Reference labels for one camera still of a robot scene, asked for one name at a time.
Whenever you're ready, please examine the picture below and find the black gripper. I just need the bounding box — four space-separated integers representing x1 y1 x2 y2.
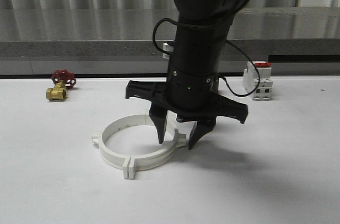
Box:
125 69 248 150

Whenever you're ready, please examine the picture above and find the white half pipe clamp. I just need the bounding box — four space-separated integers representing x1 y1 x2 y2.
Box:
91 111 152 179
123 128 186 179

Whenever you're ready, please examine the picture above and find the grey stone ledge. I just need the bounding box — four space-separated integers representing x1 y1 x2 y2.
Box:
1 7 339 62

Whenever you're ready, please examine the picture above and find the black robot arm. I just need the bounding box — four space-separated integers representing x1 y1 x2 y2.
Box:
125 0 249 148

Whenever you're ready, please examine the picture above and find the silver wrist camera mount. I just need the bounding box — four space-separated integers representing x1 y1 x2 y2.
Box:
162 41 174 59

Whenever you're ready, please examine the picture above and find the brass valve red handwheel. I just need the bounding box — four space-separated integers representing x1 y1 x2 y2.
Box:
46 70 77 101

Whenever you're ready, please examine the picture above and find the white circuit breaker red switch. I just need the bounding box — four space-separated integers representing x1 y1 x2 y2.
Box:
243 61 273 101

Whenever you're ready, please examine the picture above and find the black cable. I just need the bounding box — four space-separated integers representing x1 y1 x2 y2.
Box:
152 0 264 97

